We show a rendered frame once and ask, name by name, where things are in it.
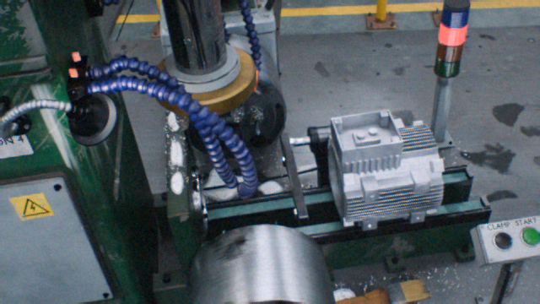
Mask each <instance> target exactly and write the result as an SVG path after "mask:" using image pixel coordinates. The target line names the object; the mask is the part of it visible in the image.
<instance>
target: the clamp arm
mask: <svg viewBox="0 0 540 304"><path fill-rule="evenodd" d="M279 137H280V144H281V148H282V152H283V157H282V163H283V166H286V169H287V173H288V177H289V184H290V187H291V194H292V198H293V202H294V220H298V223H299V227H305V226H309V215H308V211H307V208H306V205H305V198H304V194H303V191H302V187H301V185H300V179H299V175H298V172H297V168H296V165H295V162H294V156H293V152H292V149H291V147H294V146H293V145H291V144H294V141H291V140H293V139H292V138H290V136H289V134H288V133H283V134H280V135H279Z"/></svg>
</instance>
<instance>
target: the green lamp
mask: <svg viewBox="0 0 540 304"><path fill-rule="evenodd" d="M461 60H462V58H460V59H459V60H457V61H454V62H446V61H444V60H441V59H439V58H438V57H437V56H436V58H435V71H436V72H437V73H438V74H439V75H441V76H445V77H451V76H455V75H457V74H458V73H459V70H460V65H461Z"/></svg>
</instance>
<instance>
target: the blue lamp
mask: <svg viewBox="0 0 540 304"><path fill-rule="evenodd" d="M469 10H470V8H469V9H468V10H466V11H463V12H453V11H450V10H448V9H446V7H445V6H444V7H443V12H442V17H441V23H442V24H443V25H444V26H445V27H446V28H448V29H452V30H459V29H462V28H464V27H466V26H467V24H468V14H469Z"/></svg>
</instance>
